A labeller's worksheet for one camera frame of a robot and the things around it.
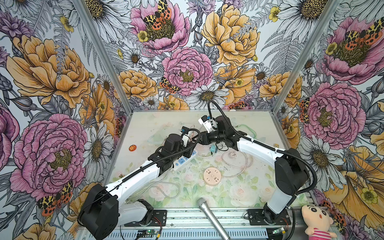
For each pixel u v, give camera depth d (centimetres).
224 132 68
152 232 70
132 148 99
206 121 76
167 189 83
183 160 92
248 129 112
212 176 85
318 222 67
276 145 100
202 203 75
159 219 74
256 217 73
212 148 96
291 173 47
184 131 70
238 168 92
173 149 63
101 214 40
